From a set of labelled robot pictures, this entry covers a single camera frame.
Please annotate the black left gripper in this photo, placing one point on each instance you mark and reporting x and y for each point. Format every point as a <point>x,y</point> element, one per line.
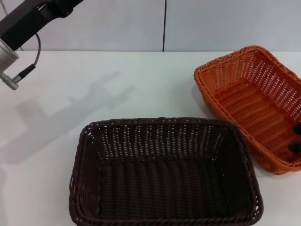
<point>26,21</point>

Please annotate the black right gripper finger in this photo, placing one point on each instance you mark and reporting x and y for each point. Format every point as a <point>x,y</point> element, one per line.
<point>296,130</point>
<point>295,148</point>

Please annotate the orange woven basket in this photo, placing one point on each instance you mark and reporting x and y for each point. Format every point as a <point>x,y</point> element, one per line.
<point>254,110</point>

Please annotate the dark brown woven basket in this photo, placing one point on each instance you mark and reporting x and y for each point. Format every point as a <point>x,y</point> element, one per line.
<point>164,183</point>

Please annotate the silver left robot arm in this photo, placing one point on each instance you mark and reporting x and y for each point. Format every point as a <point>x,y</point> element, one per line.
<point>5,55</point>

